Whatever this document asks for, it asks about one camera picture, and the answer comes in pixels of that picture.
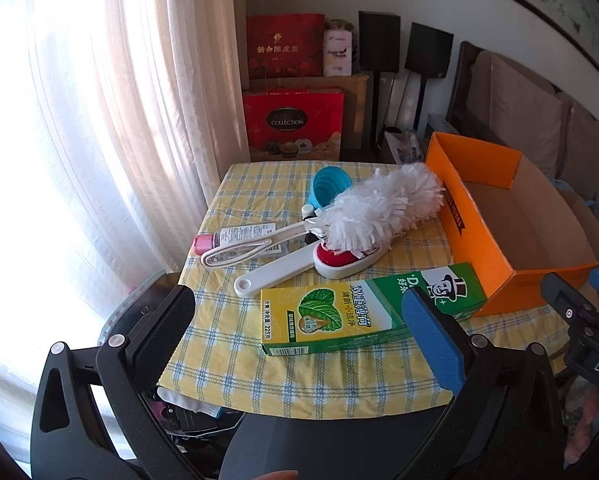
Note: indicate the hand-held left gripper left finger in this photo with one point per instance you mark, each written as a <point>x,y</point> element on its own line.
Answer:
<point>164,330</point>

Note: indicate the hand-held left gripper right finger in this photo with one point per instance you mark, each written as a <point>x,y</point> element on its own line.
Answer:
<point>432,340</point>

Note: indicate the green toothpaste box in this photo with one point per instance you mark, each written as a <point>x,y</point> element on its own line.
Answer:
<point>329,315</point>

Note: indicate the orange cardboard box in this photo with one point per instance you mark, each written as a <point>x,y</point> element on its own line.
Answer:
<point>484,240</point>

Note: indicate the clear bottle with pink cap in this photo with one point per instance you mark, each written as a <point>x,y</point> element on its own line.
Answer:
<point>239,234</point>

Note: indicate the red and white lint brush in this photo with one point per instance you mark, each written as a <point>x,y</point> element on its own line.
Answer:
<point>279,270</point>

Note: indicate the white fluffy duster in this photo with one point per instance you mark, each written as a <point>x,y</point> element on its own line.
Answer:
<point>379,205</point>

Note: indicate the blue silicone funnel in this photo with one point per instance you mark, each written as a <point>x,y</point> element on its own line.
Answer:
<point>327,187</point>

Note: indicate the person's right hand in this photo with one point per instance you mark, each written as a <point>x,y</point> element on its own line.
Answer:
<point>582,430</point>

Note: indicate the person's left hand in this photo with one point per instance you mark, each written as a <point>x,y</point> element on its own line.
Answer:
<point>278,476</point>

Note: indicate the medium brown sofa cushion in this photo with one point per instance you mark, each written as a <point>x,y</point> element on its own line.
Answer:
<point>582,145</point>

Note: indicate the yellow plaid tablecloth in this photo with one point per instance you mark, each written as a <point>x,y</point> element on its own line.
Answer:
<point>259,185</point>

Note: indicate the black and white toy figure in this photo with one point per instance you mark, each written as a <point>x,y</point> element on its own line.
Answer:
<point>308,210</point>

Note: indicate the large brown sofa cushion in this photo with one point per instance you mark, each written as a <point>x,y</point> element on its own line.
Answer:
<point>522,110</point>

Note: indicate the clear plastic bag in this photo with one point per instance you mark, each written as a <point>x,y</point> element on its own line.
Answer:
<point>402,145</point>

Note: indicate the blue and white small box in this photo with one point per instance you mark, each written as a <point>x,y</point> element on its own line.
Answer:
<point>442,122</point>

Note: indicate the white sheer curtain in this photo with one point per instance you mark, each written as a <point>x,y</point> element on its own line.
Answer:
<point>104,110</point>

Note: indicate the dark wooden sofa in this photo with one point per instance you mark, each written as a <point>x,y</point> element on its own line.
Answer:
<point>462,90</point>

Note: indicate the brown cardboard box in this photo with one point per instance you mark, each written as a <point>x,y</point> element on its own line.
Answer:
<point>355,110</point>

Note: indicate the red gift bag chocolate print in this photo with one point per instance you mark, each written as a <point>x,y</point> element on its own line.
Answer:
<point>292,120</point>

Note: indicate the white and pink tissue pack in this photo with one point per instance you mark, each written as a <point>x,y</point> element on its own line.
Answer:
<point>338,52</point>

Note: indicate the red gift box with Chinese text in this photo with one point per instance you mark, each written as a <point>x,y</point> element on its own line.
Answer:
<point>284,45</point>

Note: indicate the framed wall painting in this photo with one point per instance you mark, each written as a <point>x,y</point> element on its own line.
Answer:
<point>554,0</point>

